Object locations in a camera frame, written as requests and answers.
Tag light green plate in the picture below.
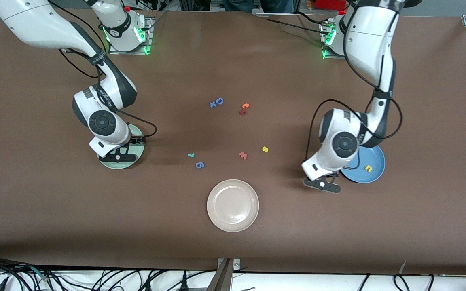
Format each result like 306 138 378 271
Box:
97 123 145 169

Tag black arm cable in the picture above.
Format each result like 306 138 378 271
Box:
47 0 158 140
305 8 403 170

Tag aluminium profile with bracket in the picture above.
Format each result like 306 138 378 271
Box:
205 258 241 291

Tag red box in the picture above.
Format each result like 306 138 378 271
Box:
313 0 349 11

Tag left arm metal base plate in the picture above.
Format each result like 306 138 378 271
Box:
322 44 347 60

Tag black cable loops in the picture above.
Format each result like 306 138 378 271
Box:
91 269 165 291

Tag black base cables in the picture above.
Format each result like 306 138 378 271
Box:
253 11 330 37

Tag black cable with plug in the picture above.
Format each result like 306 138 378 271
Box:
354 274 371 291

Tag looped black cable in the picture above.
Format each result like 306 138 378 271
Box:
393 274 436 291

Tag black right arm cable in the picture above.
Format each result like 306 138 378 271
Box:
47 0 158 140

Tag blue plate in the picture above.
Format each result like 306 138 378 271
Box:
340 145 386 184

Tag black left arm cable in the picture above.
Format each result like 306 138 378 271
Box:
305 8 403 170

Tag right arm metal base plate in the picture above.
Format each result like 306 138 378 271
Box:
108 16 155 55

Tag beige plate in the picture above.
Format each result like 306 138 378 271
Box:
207 179 260 233

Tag person in blue jeans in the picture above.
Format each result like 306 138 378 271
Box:
223 0 294 13

